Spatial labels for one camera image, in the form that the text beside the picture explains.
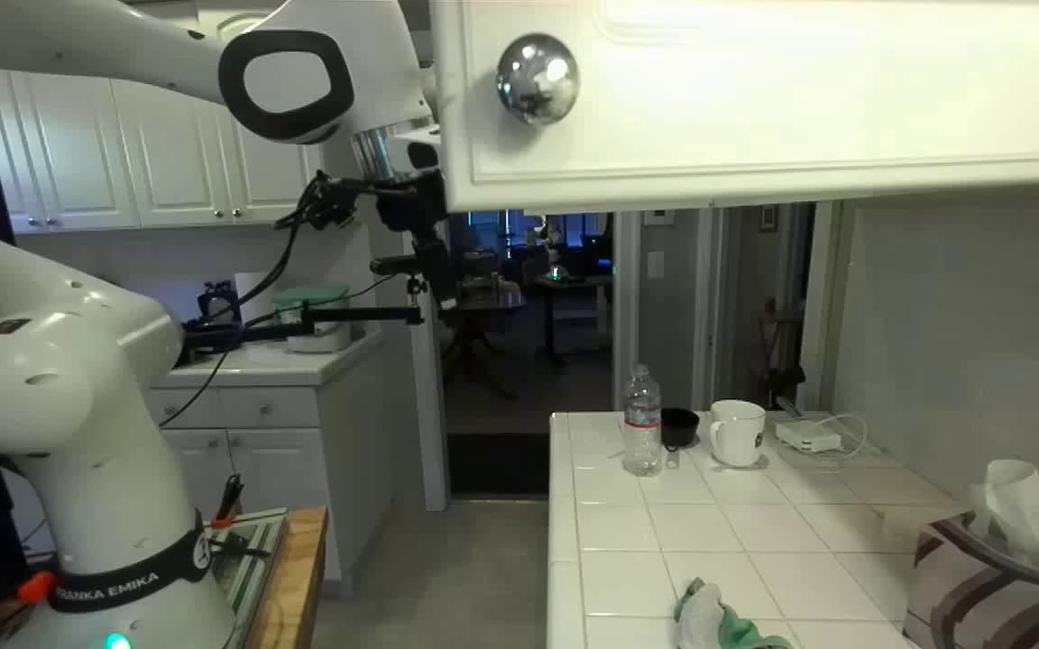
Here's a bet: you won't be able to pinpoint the white cabinet door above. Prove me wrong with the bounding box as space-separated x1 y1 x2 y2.
426 0 1039 220

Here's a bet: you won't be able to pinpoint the wooden table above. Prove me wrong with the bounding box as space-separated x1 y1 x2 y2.
0 502 332 649

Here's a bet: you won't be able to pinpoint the clear plastic water bottle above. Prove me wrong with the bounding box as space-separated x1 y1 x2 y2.
622 361 668 479

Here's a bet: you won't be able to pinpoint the aluminium frame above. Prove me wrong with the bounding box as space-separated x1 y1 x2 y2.
206 504 296 623

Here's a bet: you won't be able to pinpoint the green crumpled cloth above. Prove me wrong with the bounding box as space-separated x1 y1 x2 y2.
672 575 794 649

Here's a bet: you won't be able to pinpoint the small black pan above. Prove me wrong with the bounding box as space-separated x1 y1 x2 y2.
655 403 707 458

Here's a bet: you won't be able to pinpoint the chrome round door knob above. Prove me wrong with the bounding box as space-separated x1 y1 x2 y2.
490 31 586 129

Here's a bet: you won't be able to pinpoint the white wall cabinets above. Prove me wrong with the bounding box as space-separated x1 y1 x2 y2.
0 67 330 237

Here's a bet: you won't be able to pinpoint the white ceramic mug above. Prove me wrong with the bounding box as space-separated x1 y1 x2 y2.
702 397 772 472

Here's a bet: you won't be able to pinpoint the green container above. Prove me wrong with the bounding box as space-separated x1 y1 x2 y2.
272 281 354 356

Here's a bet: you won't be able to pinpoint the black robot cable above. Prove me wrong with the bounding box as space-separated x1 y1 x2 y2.
155 169 369 434

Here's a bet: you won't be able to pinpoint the white base cabinets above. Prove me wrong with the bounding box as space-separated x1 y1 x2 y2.
6 326 393 594

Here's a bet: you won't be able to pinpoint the small orange knob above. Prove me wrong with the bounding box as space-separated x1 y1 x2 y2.
10 567 63 611

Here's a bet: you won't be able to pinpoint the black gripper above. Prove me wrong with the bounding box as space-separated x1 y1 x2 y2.
372 169 447 237

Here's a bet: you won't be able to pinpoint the striped tissue box cover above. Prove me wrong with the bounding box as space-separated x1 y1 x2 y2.
898 510 1039 649

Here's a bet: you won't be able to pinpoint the white tissue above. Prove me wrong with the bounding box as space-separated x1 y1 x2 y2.
977 456 1039 583

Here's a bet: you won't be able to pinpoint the small blue object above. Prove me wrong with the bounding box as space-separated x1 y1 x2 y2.
196 279 244 327

